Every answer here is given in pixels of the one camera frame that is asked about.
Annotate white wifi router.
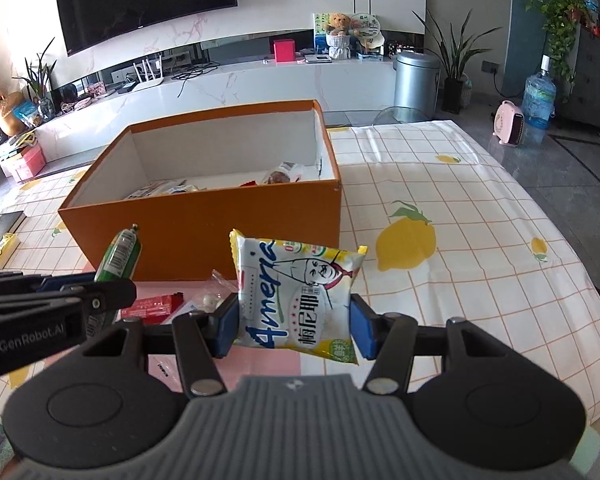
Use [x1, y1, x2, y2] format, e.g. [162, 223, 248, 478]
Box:
[131, 57, 164, 93]

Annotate black television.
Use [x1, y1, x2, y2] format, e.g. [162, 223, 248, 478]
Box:
[53, 0, 239, 57]

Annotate blue plastic bag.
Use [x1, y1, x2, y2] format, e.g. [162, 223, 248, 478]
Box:
[12, 99, 44, 129]

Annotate blue water bottle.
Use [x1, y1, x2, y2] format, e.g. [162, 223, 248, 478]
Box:
[522, 54, 559, 146]

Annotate green tube snack packet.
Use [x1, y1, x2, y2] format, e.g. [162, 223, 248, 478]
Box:
[93, 224, 143, 284]

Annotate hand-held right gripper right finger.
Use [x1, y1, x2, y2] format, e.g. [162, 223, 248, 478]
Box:
[349, 294, 518, 393]

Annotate yellow plastic box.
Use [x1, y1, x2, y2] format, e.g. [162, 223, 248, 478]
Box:
[0, 232, 21, 261]

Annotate pink space heater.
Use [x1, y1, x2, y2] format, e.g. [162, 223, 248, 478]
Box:
[492, 99, 529, 147]

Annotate hanging pothos plant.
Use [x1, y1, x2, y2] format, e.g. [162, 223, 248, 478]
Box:
[484, 0, 589, 87]

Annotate round glass table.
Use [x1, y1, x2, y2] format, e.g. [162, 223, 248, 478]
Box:
[372, 105, 432, 126]

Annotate clear candy wrapper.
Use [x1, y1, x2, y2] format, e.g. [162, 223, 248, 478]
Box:
[164, 269, 239, 327]

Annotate white clear-window snack packet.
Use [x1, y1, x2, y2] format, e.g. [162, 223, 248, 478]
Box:
[261, 161, 307, 185]

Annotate white yellow bag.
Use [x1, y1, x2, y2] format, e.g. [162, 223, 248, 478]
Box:
[0, 132, 39, 159]

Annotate pink table mat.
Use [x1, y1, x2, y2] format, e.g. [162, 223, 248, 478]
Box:
[82, 259, 342, 392]

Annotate round printed hand fan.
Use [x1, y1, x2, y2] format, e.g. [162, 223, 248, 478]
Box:
[352, 13, 384, 44]

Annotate white marble TV cabinet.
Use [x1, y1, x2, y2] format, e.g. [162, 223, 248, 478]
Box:
[29, 54, 402, 177]

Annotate blue picture card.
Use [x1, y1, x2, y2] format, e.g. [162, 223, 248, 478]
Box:
[313, 12, 331, 54]

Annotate white woven basket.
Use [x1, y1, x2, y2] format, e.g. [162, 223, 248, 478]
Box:
[327, 33, 352, 61]

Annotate pink storage box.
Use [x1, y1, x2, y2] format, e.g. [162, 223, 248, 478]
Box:
[2, 144, 47, 184]

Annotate orange cardboard box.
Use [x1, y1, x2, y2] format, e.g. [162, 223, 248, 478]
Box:
[57, 99, 342, 283]

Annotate green plant in glass vase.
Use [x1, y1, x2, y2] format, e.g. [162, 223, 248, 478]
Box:
[11, 37, 59, 121]

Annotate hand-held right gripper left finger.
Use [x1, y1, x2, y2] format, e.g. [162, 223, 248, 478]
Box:
[82, 294, 239, 396]

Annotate brown teddy bear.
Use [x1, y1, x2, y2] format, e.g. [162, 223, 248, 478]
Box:
[328, 12, 352, 36]

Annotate red box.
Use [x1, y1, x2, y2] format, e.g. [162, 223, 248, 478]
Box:
[273, 38, 296, 64]

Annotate silver trash can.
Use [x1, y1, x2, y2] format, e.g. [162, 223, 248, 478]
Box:
[393, 49, 441, 111]

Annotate grey shelf with bottles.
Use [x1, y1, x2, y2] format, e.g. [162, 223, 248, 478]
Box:
[562, 0, 600, 137]

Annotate golden gourd vase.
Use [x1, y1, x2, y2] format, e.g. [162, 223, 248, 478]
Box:
[0, 92, 29, 137]

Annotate black cables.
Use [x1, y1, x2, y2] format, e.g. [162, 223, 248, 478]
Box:
[171, 61, 222, 99]

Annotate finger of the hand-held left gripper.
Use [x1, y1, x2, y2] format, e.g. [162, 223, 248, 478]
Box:
[0, 272, 97, 297]
[0, 279, 138, 329]

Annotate tall-leaf potted plant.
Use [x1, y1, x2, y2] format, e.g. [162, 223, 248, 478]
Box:
[412, 9, 492, 114]

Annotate yellow white snack packet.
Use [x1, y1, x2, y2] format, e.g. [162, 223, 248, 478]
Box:
[229, 228, 369, 365]

